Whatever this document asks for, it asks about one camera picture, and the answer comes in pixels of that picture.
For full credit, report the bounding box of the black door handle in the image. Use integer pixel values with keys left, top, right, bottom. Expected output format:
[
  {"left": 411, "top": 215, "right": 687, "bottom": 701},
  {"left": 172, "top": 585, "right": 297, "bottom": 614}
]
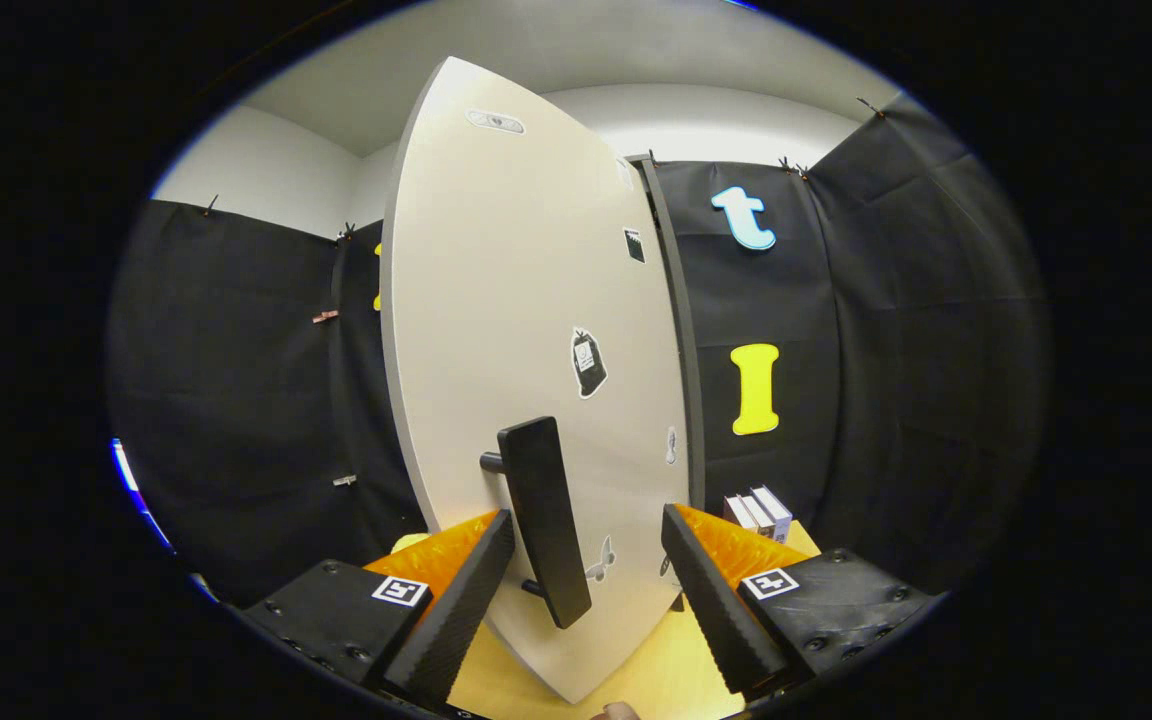
[{"left": 479, "top": 416, "right": 594, "bottom": 631}]

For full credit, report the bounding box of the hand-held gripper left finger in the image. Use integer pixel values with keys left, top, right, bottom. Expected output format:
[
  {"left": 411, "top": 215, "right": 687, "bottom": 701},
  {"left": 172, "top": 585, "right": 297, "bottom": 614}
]
[{"left": 236, "top": 508, "right": 516, "bottom": 710}]

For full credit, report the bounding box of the black backdrop cloth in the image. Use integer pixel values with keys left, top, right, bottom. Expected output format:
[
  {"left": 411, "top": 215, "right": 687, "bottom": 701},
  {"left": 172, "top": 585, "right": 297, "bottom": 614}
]
[{"left": 106, "top": 92, "right": 1053, "bottom": 606}]

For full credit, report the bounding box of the purple spine book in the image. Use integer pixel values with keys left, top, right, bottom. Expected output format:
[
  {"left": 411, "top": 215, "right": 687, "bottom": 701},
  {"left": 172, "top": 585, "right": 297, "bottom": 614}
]
[{"left": 739, "top": 491, "right": 778, "bottom": 542}]

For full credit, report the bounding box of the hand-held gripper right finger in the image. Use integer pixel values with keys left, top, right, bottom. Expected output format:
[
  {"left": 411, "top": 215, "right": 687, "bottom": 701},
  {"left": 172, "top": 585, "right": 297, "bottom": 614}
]
[{"left": 661, "top": 504, "right": 939, "bottom": 700}]

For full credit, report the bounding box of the white cover book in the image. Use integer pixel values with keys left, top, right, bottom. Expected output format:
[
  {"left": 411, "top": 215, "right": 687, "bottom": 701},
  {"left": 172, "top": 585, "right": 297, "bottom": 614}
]
[{"left": 751, "top": 484, "right": 795, "bottom": 547}]

